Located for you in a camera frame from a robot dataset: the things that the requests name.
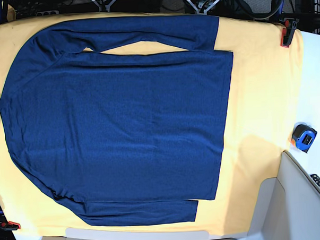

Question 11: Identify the blue long-sleeve shirt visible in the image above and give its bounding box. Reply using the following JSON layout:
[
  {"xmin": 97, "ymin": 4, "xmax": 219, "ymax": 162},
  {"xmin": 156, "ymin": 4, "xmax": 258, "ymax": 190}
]
[{"xmin": 0, "ymin": 14, "xmax": 233, "ymax": 226}]

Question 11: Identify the yellow table cloth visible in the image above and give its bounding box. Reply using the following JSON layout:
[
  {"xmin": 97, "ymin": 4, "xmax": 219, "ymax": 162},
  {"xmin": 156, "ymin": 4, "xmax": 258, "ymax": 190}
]
[{"xmin": 0, "ymin": 13, "xmax": 306, "ymax": 236}]

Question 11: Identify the blue tape measure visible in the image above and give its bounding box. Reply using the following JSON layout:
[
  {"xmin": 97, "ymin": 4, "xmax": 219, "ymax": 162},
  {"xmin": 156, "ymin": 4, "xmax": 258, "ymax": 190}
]
[{"xmin": 291, "ymin": 123, "xmax": 317, "ymax": 153}]

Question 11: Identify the white cardboard box right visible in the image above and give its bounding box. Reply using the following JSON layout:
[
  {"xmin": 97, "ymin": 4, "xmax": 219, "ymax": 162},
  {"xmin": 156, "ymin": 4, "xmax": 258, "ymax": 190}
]
[{"xmin": 237, "ymin": 151, "xmax": 320, "ymax": 240}]

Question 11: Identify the red clamp top right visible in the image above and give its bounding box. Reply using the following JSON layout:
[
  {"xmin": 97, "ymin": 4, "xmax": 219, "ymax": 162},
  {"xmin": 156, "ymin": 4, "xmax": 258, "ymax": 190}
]
[{"xmin": 280, "ymin": 19, "xmax": 297, "ymax": 48}]

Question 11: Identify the red clamp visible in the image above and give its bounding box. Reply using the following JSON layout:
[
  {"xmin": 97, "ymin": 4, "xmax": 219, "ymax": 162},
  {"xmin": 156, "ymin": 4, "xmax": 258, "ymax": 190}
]
[
  {"xmin": 280, "ymin": 19, "xmax": 297, "ymax": 48},
  {"xmin": 0, "ymin": 221, "xmax": 21, "ymax": 231}
]

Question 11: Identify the red clamp bottom left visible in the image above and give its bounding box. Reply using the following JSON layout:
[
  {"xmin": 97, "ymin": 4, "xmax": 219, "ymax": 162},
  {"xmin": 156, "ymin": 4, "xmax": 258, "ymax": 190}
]
[{"xmin": 0, "ymin": 221, "xmax": 21, "ymax": 231}]

